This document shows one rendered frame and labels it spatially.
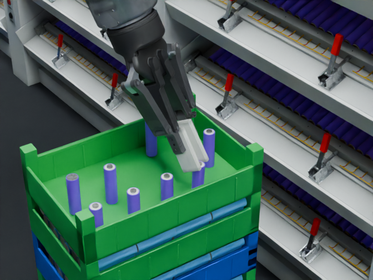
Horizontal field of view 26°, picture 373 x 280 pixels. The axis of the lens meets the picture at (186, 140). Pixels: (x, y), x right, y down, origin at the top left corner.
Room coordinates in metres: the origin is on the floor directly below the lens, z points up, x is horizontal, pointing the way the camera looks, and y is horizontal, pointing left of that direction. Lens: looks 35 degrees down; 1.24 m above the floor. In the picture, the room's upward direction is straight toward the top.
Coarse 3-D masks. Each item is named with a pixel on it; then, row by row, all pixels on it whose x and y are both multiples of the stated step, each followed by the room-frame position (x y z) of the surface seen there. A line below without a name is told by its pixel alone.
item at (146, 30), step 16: (112, 32) 0.97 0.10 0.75; (128, 32) 0.95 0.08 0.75; (144, 32) 0.96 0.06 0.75; (160, 32) 0.97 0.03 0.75; (128, 48) 0.95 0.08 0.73; (144, 48) 0.97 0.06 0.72; (160, 48) 0.99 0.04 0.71; (128, 64) 0.95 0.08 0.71; (144, 64) 0.95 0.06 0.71; (160, 64) 0.98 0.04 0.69; (144, 80) 0.95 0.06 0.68
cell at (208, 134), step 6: (204, 132) 1.03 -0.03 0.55; (210, 132) 1.02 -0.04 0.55; (204, 138) 1.02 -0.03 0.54; (210, 138) 1.02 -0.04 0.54; (204, 144) 1.02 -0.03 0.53; (210, 144) 1.02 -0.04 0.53; (210, 150) 1.02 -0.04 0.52; (210, 156) 1.02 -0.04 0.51; (204, 162) 1.02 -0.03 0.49; (210, 162) 1.02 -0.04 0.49
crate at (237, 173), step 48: (96, 144) 1.03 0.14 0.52; (144, 144) 1.08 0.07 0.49; (240, 144) 1.01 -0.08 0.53; (48, 192) 0.89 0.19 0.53; (96, 192) 0.96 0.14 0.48; (144, 192) 0.96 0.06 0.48; (192, 192) 0.90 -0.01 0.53; (240, 192) 0.94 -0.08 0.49; (96, 240) 0.81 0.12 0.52; (144, 240) 0.85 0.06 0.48
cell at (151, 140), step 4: (148, 128) 1.05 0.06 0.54; (148, 132) 1.05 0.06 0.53; (148, 136) 1.05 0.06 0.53; (152, 136) 1.05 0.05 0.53; (148, 140) 1.05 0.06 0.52; (152, 140) 1.05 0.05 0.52; (156, 140) 1.05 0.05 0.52; (148, 144) 1.05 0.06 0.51; (152, 144) 1.05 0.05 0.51; (156, 144) 1.05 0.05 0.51; (148, 148) 1.05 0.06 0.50; (152, 148) 1.05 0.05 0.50; (156, 148) 1.05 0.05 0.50; (148, 152) 1.05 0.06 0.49; (152, 152) 1.05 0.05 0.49; (156, 152) 1.05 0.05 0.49; (152, 156) 1.05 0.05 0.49
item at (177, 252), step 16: (32, 208) 0.95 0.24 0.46; (256, 208) 0.96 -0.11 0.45; (32, 224) 0.96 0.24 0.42; (208, 224) 0.92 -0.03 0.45; (224, 224) 0.93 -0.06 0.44; (240, 224) 0.95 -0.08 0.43; (256, 224) 0.96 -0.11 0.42; (48, 240) 0.91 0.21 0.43; (176, 240) 0.88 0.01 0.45; (192, 240) 0.90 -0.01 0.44; (208, 240) 0.91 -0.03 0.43; (224, 240) 0.93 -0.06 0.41; (64, 256) 0.86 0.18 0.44; (144, 256) 0.85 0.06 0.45; (160, 256) 0.87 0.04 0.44; (176, 256) 0.88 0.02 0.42; (192, 256) 0.90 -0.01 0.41; (64, 272) 0.87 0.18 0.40; (80, 272) 0.82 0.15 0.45; (96, 272) 0.81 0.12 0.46; (112, 272) 0.82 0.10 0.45; (128, 272) 0.84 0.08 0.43; (144, 272) 0.85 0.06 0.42; (160, 272) 0.87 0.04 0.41
